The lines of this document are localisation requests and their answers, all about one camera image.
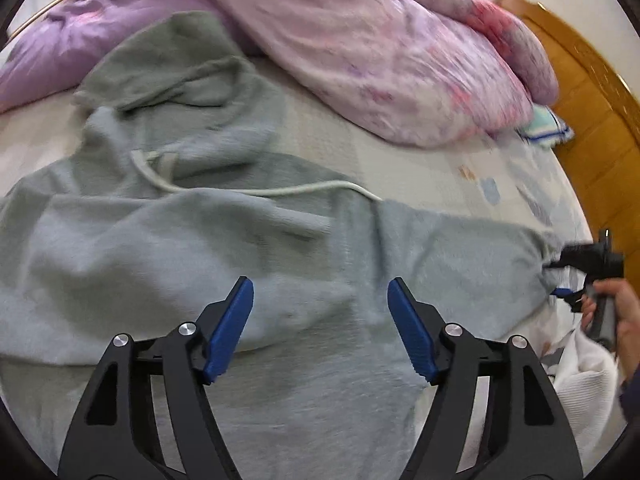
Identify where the grey hooded sweatshirt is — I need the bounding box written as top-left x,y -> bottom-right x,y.
1,12 -> 552,479

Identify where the white folded clothes stack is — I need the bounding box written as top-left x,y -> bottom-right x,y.
541,328 -> 626,474

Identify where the right hand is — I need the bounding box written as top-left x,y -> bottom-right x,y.
592,278 -> 640,387

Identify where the wooden headboard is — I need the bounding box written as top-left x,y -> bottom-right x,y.
494,0 -> 640,288

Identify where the floral white bed sheet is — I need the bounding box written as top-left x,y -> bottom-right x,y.
0,54 -> 632,480

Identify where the teal striped pillow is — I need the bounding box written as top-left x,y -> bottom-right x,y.
516,104 -> 574,150

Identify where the pink purple floral quilt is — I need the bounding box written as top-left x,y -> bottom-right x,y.
1,0 -> 559,148

